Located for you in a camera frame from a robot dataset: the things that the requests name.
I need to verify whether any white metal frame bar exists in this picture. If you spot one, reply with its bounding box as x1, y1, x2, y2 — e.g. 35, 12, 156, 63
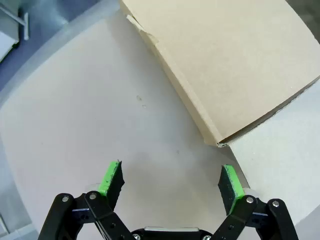
0, 5, 30, 41

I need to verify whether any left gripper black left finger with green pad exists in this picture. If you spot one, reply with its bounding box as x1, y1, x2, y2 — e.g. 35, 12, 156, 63
37, 159, 136, 240

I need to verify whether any brown cardboard box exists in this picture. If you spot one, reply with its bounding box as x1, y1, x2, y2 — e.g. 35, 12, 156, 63
119, 0, 320, 226

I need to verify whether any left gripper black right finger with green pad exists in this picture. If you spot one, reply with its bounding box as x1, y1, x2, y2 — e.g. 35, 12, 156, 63
211, 164, 300, 240

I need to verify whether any white panel black edge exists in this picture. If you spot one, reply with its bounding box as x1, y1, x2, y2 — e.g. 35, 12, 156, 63
0, 31, 21, 63

